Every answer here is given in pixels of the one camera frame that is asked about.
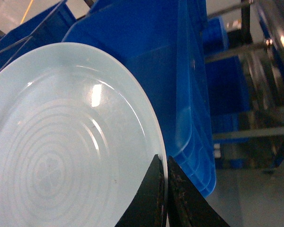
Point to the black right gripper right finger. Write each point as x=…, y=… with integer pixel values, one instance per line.
x=186, y=206

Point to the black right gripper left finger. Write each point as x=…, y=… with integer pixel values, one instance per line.
x=147, y=206

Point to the light blue round tray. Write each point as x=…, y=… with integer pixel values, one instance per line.
x=77, y=137

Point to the blue bin left shelf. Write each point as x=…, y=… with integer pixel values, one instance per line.
x=48, y=27

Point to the large blue bin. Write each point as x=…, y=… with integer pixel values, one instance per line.
x=160, y=43

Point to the stainless steel shelf frame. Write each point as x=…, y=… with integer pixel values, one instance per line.
x=244, y=59

